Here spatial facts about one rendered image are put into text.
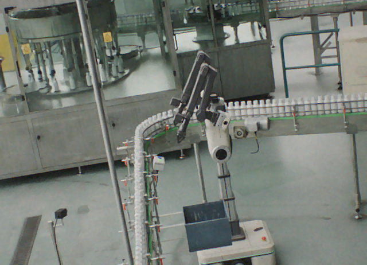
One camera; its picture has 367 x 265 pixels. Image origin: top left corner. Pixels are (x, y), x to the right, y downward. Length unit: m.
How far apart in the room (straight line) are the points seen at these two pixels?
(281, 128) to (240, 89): 3.91
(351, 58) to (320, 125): 2.27
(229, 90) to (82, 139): 2.78
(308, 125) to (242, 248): 1.39
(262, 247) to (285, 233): 0.73
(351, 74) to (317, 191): 1.92
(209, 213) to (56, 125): 3.77
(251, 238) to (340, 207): 1.30
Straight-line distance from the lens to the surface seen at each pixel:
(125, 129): 8.73
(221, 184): 6.05
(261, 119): 6.70
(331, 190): 7.60
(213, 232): 5.10
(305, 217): 7.07
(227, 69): 10.56
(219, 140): 5.84
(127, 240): 2.78
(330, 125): 6.76
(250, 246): 6.12
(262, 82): 10.69
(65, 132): 8.78
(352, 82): 8.98
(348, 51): 8.89
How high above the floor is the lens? 3.15
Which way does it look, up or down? 18 degrees down
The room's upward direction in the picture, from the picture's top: 9 degrees counter-clockwise
